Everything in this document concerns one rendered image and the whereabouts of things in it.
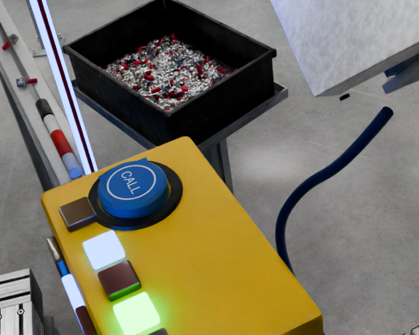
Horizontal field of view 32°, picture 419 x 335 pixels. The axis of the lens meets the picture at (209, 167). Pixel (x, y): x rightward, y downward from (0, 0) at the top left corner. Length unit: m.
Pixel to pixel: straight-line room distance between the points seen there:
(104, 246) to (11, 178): 1.78
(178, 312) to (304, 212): 1.52
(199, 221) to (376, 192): 1.54
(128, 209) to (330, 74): 0.35
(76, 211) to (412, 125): 1.77
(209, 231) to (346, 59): 0.35
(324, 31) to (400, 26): 0.07
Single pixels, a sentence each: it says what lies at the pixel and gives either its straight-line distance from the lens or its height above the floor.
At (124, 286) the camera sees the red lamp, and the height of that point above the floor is 1.08.
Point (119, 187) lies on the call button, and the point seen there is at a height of 1.08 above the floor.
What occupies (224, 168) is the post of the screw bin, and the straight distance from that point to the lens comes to 0.94.
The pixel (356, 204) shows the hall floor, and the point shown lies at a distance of 1.89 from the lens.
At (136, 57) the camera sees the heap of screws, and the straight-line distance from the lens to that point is 0.96.
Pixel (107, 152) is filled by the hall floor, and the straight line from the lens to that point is 2.14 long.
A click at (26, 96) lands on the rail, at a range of 0.90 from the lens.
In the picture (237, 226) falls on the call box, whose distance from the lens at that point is 0.39.
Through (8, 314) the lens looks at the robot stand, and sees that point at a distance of 1.51.
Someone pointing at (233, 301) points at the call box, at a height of 1.07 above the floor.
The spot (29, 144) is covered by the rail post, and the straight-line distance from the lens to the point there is 1.33.
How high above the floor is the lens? 1.36
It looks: 42 degrees down
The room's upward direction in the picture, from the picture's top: 9 degrees counter-clockwise
